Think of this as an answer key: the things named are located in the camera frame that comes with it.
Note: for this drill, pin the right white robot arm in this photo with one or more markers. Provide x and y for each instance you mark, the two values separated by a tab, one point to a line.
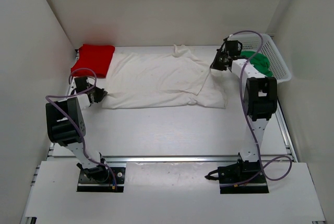
259	102

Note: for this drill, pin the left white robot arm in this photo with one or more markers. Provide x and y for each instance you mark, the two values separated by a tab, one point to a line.
66	127

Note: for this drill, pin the red t shirt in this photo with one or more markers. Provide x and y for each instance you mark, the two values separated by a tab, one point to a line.
93	59

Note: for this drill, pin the green t shirt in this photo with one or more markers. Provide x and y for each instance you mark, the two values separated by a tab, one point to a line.
262	64

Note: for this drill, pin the aluminium table rail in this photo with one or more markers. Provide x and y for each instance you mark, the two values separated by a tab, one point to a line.
146	159

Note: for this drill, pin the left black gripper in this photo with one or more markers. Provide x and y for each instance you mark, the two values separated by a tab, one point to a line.
101	93

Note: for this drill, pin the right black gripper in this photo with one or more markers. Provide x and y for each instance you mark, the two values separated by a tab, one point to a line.
215	65

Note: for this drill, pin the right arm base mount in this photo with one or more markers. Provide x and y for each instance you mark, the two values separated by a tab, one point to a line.
240	178

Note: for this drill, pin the white t shirt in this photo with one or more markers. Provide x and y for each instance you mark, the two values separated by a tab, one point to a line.
155	80

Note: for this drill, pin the white plastic basket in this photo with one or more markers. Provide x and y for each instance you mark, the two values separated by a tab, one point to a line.
251	42

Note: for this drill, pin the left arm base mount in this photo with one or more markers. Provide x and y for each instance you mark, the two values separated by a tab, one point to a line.
101	180

